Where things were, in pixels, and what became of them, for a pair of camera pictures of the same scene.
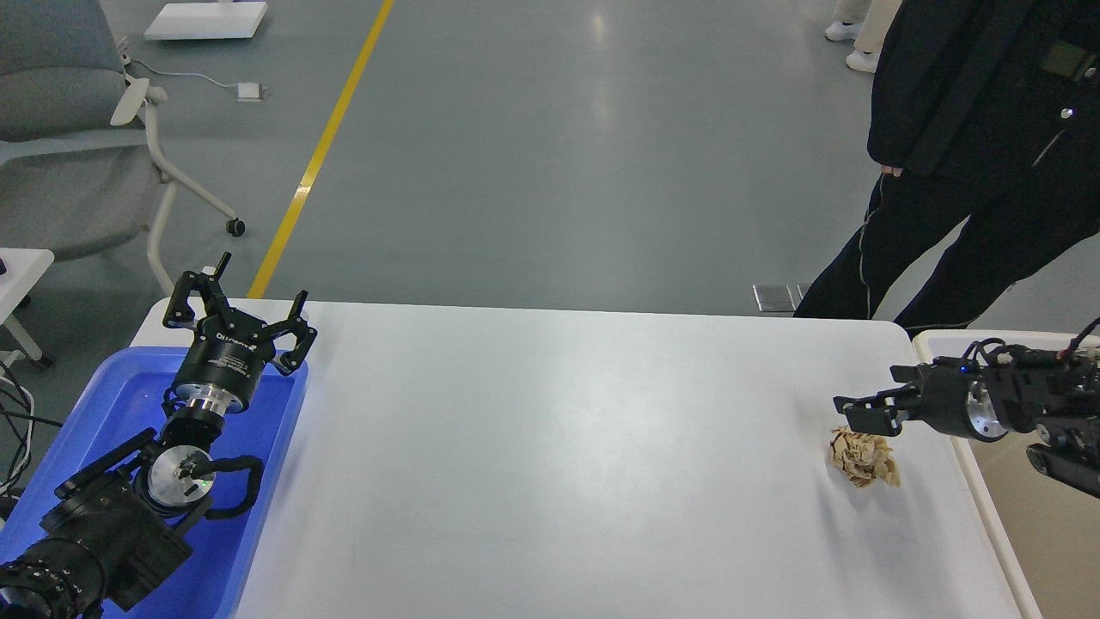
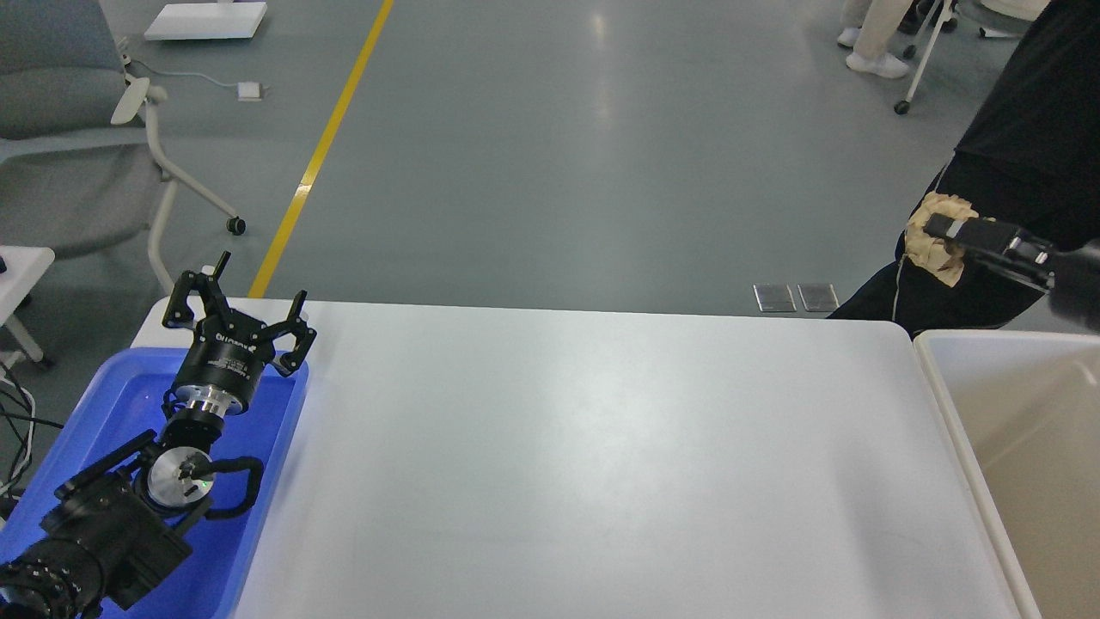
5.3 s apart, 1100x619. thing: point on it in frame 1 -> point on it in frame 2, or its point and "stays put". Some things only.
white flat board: (206, 21) stays put
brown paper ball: (864, 458) -> (931, 253)
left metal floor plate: (774, 299) stays put
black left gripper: (225, 358) stays put
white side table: (24, 269) stays put
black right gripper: (953, 395) -> (1074, 289)
